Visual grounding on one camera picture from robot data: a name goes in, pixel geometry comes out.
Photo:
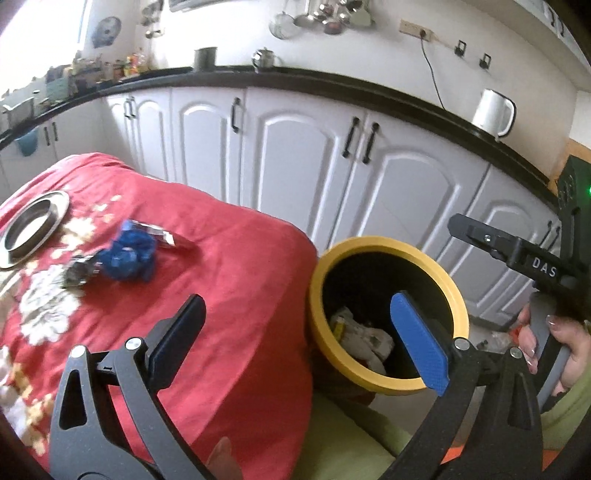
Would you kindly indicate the yellow black trash bin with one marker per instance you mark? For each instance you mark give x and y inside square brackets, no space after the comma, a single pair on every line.
[362,274]

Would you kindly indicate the red floral tablecloth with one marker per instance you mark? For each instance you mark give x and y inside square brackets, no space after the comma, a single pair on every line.
[247,377]

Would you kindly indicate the hanging wire strainer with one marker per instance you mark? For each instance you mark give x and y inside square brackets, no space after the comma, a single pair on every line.
[282,26]

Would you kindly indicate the white electric kettle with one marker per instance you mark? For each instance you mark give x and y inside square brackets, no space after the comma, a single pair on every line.
[495,114]

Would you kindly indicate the blue crumpled wrapper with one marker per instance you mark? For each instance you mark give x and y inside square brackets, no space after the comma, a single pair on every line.
[130,256]

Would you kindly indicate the person's left hand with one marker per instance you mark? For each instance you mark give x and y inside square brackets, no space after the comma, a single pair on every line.
[222,464]

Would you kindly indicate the dark metal cup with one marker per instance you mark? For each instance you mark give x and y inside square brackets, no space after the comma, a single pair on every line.
[204,59]

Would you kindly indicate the condiment bottles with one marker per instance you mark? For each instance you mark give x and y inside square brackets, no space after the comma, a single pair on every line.
[92,71]

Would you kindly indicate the wall power strip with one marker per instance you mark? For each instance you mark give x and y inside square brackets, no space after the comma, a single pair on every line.
[415,30]

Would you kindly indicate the blue hanging basket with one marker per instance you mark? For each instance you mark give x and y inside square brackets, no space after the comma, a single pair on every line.
[27,144]

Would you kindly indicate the metal bowl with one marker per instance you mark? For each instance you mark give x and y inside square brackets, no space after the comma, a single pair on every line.
[29,228]

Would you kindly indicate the white cabinets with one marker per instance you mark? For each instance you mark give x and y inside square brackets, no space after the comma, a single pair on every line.
[333,170]
[549,17]

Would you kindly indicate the hanging kitchen utensils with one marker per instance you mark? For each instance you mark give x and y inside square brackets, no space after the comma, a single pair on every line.
[335,17]

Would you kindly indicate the white lower cabinets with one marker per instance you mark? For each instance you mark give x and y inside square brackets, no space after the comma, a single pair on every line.
[333,170]

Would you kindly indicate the black countertop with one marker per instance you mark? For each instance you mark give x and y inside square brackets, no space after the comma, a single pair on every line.
[335,87]

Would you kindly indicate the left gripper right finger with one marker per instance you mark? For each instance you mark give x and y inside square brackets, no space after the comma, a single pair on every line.
[485,423]

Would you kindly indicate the white upper cabinets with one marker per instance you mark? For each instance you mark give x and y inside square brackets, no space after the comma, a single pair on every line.
[549,17]

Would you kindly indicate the steel cooking pot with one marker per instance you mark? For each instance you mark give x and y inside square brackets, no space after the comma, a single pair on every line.
[24,111]

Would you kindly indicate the person's right hand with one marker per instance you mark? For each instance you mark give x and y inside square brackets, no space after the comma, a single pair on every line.
[570,334]

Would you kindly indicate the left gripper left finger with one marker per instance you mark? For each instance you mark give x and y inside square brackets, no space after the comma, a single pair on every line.
[86,437]

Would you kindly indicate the dark foil wrapper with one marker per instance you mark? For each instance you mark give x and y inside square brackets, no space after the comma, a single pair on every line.
[80,269]

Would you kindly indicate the white plastic bag wrapper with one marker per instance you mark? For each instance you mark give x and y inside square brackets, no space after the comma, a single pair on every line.
[369,346]

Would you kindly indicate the round wall fan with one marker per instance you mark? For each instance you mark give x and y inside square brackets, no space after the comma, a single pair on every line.
[105,32]

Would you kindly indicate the small steel teapot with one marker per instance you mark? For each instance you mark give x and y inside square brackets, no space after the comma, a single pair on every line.
[264,60]

